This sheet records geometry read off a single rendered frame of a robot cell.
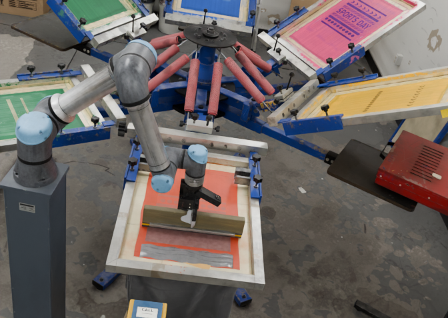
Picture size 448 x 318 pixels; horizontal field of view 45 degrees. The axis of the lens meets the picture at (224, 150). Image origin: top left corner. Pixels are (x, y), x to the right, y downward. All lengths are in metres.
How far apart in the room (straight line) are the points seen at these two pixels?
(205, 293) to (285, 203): 1.89
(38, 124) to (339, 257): 2.41
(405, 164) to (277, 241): 1.27
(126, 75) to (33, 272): 0.95
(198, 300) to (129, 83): 0.99
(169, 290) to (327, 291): 1.50
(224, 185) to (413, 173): 0.90
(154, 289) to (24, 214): 0.58
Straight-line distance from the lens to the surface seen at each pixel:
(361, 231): 4.05
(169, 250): 2.15
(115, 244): 2.11
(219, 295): 2.27
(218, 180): 2.53
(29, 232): 2.17
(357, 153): 3.02
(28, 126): 1.93
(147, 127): 1.80
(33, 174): 2.00
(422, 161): 2.85
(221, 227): 2.21
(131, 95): 1.74
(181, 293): 2.26
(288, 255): 3.66
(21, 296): 2.46
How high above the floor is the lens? 2.49
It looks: 34 degrees down
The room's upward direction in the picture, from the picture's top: 12 degrees clockwise
